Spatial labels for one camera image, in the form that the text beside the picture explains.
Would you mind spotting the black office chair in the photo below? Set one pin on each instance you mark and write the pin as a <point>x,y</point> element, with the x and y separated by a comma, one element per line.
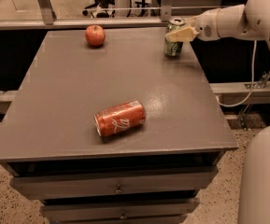
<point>100,0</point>

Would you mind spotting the grey drawer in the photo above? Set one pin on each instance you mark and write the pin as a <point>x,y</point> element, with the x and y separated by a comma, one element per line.
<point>118,183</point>
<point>92,212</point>

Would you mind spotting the red coke can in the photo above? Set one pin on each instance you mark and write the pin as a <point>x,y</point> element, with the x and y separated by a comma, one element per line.
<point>119,118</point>

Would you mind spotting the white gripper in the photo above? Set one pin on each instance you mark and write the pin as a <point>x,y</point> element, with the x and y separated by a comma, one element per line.
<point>206,28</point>

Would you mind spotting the upper grey drawer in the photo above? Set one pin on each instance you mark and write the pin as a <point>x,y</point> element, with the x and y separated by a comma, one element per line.
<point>118,183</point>

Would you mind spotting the green soda can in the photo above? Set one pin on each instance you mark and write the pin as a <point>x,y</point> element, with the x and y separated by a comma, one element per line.
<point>173,49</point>

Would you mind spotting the metal railing frame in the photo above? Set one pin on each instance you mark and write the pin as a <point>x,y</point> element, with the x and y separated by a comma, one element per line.
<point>76,14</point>

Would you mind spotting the red apple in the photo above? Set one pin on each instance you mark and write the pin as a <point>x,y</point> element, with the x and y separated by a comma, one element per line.
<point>95,35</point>

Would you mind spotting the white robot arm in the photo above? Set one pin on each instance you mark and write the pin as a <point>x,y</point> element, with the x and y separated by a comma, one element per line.
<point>250,21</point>

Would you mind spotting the grey drawer cabinet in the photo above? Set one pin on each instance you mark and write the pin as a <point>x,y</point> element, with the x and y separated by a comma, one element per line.
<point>116,135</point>

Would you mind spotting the lower grey drawer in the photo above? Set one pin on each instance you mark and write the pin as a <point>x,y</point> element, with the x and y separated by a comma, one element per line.
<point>92,212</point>

